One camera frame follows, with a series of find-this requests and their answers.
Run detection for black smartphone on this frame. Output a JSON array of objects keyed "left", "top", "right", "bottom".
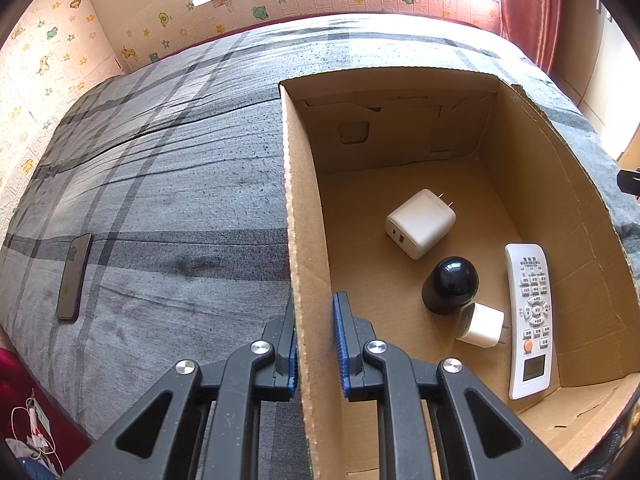
[{"left": 56, "top": 232, "right": 94, "bottom": 322}]

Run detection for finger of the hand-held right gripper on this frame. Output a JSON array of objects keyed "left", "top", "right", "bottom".
[{"left": 617, "top": 167, "right": 640, "bottom": 195}]

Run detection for red curtain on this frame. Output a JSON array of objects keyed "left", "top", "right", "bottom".
[{"left": 497, "top": 0, "right": 566, "bottom": 81}]

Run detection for grey plaid blanket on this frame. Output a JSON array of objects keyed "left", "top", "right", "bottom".
[{"left": 0, "top": 14, "right": 640, "bottom": 480}]

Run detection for beige cabinet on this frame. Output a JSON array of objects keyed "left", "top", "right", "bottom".
[{"left": 550, "top": 0, "right": 640, "bottom": 161}]

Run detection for brown cardboard box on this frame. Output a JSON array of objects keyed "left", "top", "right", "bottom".
[{"left": 278, "top": 66, "right": 640, "bottom": 480}]

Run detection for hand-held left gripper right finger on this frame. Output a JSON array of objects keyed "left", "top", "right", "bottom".
[{"left": 332, "top": 291, "right": 576, "bottom": 480}]

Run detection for large white charger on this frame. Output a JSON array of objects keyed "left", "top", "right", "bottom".
[{"left": 385, "top": 188, "right": 457, "bottom": 261}]

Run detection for black round-top bottle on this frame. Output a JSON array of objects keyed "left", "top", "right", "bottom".
[{"left": 421, "top": 256, "right": 479, "bottom": 316}]

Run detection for red bed sheet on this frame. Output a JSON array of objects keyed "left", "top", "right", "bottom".
[{"left": 0, "top": 335, "right": 93, "bottom": 480}]

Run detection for white remote control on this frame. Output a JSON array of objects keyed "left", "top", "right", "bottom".
[{"left": 504, "top": 243, "right": 553, "bottom": 401}]

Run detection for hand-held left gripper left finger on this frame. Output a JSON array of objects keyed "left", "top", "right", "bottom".
[{"left": 60, "top": 302, "right": 301, "bottom": 480}]

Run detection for white charging cables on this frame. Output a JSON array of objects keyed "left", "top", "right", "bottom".
[{"left": 5, "top": 387, "right": 58, "bottom": 461}]

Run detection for small white charger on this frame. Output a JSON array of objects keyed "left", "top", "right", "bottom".
[{"left": 454, "top": 302, "right": 507, "bottom": 347}]

